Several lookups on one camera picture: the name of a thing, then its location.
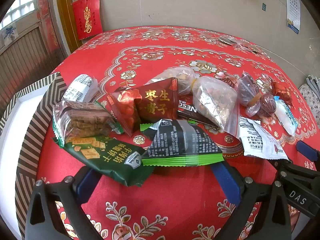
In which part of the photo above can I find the red wall poster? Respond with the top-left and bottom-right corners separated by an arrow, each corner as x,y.
71,0 -> 103,40

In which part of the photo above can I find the blue and white picture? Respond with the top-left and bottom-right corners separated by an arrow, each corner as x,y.
2,22 -> 17,43

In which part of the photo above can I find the clear zip bag of nuts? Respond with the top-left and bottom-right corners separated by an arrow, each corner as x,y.
146,66 -> 238,138

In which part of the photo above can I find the white and blue snack packet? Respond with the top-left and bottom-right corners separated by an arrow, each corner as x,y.
274,95 -> 299,137

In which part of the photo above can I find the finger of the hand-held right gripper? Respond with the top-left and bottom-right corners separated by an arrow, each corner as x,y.
271,159 -> 320,180
296,140 -> 320,162

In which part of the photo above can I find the clear bag of red dates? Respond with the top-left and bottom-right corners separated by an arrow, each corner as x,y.
236,71 -> 278,117

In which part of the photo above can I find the dark green biscuit packet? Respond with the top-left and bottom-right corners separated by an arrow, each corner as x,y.
51,135 -> 154,187

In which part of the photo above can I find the small white snack packet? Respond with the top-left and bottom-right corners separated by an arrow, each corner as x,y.
62,74 -> 99,103

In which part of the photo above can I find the bright red patterned packet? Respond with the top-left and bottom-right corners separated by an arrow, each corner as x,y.
107,87 -> 143,137

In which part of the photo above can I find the small dark flat object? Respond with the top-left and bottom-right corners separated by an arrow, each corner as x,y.
218,37 -> 238,45

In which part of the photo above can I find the glass block window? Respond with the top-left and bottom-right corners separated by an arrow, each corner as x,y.
0,0 -> 38,28

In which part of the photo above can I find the black and green snack packet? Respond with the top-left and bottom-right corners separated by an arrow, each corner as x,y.
139,118 -> 224,167

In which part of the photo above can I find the striped cardboard box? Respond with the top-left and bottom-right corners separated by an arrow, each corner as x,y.
0,72 -> 68,240

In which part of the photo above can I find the red floral tablecloth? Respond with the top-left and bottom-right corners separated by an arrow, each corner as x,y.
37,26 -> 318,240

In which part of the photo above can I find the brown slatted door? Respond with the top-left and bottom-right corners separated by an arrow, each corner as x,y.
0,21 -> 65,115

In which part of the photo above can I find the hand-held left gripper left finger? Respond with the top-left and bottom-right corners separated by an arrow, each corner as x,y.
25,166 -> 115,240

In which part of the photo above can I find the wall calendar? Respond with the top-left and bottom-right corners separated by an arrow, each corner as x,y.
285,0 -> 302,34

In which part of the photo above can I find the white packet with red print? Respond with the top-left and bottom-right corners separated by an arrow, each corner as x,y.
237,116 -> 289,161

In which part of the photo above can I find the brown coffee stick sachet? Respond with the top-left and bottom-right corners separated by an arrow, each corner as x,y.
176,99 -> 218,128

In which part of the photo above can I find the wooden door frame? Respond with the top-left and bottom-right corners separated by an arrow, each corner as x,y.
55,0 -> 83,54

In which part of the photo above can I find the red door couplet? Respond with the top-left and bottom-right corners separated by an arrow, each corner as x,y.
37,0 -> 59,53

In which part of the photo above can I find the floral chair cushion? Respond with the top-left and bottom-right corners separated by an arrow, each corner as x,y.
299,76 -> 320,113

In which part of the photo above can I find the clear packet of brown cake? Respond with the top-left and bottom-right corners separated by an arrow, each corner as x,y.
52,100 -> 124,147

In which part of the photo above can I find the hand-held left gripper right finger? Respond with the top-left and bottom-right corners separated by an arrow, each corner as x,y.
209,160 -> 292,240

